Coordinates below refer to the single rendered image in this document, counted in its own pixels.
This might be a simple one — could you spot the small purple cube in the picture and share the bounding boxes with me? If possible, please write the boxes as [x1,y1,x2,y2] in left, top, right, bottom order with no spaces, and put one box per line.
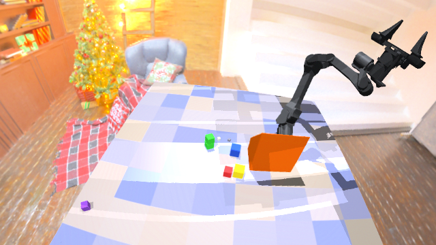
[81,200,91,212]

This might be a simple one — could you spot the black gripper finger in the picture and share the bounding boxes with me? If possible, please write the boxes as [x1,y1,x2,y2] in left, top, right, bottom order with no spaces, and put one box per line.
[379,20,403,40]
[411,31,428,58]

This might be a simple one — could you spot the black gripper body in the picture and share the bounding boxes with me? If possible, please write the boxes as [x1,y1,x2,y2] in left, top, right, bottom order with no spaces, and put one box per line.
[371,32,425,71]

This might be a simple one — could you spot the blue block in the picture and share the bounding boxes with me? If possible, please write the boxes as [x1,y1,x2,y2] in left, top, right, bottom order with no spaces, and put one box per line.
[230,143,241,157]

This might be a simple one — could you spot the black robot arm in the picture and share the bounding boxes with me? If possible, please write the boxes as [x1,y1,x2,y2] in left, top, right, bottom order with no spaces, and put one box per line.
[276,52,389,135]

